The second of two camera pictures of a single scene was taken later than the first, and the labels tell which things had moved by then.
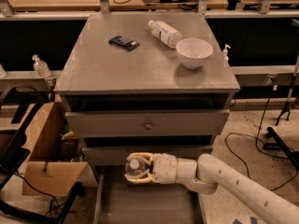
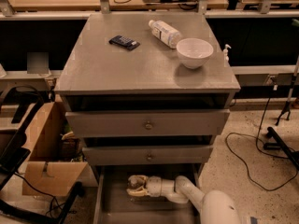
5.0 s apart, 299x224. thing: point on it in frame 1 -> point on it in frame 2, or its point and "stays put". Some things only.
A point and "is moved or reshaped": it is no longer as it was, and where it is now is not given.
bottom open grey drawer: x=121 y=201 stays put
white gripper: x=164 y=168 -> x=153 y=186
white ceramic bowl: x=193 y=52 stays put
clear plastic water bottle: x=135 y=167 is moved or reshaped
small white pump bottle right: x=225 y=56 stays put
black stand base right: x=279 y=145 stays put
